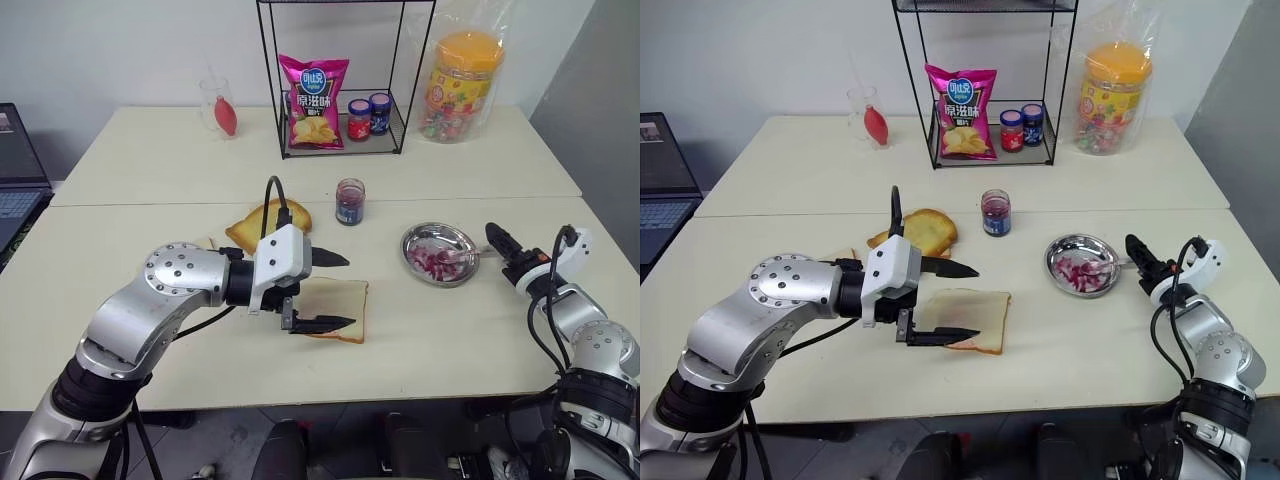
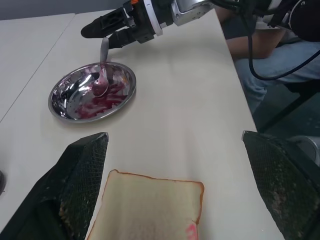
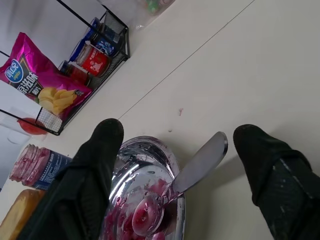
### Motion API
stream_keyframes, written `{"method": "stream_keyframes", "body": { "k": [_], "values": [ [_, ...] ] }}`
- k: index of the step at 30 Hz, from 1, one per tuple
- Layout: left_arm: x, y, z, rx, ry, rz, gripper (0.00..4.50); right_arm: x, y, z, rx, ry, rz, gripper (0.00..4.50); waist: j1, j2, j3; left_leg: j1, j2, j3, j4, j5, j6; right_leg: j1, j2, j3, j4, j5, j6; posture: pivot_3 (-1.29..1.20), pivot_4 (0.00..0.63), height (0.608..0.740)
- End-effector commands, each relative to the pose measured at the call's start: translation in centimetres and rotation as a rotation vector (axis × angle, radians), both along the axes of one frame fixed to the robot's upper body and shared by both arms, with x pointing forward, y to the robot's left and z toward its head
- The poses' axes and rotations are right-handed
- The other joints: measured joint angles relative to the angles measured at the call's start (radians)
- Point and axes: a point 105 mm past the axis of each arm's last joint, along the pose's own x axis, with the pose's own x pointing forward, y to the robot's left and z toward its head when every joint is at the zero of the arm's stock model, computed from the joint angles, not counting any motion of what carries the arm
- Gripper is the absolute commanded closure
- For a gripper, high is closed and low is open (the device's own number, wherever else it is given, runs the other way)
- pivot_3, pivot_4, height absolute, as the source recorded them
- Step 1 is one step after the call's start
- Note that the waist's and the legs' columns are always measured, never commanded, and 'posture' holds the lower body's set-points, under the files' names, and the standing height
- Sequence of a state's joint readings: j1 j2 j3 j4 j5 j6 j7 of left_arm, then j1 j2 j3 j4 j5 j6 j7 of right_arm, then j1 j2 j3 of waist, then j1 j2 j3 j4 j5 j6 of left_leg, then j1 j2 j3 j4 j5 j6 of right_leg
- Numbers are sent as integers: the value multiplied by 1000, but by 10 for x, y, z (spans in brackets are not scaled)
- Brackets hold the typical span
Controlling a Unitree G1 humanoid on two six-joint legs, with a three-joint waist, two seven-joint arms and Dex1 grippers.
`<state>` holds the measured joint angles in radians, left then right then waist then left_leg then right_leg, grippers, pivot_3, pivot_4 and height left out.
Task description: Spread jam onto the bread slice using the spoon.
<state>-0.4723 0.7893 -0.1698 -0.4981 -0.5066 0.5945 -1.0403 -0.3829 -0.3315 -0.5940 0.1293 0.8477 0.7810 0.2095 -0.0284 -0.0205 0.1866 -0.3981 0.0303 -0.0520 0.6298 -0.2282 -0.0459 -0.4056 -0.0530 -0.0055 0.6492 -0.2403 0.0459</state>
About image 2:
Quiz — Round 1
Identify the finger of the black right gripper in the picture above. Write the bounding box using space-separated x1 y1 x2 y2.
80 6 127 40
106 26 138 50

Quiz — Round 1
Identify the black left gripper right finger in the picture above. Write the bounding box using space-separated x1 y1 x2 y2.
241 130 320 240

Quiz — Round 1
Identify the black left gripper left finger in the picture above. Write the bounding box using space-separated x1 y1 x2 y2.
0 132 110 240

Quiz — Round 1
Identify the metal spoon with jam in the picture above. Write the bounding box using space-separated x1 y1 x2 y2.
92 37 110 98

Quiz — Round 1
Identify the round metal plate with jam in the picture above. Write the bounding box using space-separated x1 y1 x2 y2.
47 61 137 124

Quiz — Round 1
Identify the white bread slice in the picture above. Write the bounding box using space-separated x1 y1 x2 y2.
84 169 205 240

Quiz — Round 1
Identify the grey rounded object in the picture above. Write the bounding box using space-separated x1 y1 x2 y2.
287 135 320 167

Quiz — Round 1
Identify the black chair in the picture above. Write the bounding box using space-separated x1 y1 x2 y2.
258 79 320 134

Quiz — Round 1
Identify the seated person in blue jeans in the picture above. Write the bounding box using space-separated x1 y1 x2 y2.
216 4 320 115

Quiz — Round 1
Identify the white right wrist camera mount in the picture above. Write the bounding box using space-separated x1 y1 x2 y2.
142 0 174 38

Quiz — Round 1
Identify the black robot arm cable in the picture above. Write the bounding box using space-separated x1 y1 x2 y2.
209 0 320 81

